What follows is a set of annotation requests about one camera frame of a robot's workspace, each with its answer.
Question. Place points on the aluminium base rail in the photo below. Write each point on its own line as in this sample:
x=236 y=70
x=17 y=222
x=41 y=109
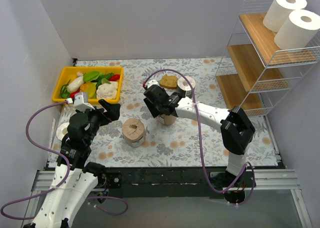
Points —
x=190 y=182

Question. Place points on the large white paper towel roll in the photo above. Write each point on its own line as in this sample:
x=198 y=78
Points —
x=279 y=11

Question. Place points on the white daikon radish toy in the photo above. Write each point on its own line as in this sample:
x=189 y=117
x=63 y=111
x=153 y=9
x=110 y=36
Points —
x=75 y=84

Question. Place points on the yellow plastic bin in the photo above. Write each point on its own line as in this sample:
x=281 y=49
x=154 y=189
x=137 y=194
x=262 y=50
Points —
x=97 y=82

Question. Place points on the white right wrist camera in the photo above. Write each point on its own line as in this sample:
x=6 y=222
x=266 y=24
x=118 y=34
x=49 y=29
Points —
x=149 y=83

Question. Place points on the small white roll at edge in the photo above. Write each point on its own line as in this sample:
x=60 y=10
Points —
x=62 y=131

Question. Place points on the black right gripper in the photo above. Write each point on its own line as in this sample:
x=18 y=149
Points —
x=152 y=105

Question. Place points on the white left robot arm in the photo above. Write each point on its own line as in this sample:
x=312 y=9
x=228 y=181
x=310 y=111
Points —
x=74 y=177

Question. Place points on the red chili pepper toy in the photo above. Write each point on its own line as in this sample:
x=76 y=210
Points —
x=114 y=78

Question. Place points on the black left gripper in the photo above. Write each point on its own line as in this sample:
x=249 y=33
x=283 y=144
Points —
x=104 y=113

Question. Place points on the green leafy vegetable toy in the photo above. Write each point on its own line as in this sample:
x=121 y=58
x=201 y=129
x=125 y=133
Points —
x=95 y=76

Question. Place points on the white wire wooden shelf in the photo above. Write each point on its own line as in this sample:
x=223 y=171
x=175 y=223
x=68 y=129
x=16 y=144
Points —
x=254 y=73

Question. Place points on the black Face roll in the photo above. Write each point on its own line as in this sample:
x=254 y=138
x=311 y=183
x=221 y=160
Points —
x=184 y=88

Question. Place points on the yellow orange pepper toy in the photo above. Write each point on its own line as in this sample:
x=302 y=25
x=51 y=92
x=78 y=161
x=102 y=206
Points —
x=89 y=88

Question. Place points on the slice of brown bread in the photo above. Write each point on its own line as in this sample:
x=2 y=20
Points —
x=169 y=82

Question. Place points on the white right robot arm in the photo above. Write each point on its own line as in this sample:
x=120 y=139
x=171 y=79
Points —
x=235 y=127

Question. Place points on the small white paper towel roll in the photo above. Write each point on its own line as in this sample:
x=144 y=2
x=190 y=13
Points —
x=297 y=30

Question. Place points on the white cauliflower toy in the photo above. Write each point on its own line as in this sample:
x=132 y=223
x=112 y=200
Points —
x=107 y=91

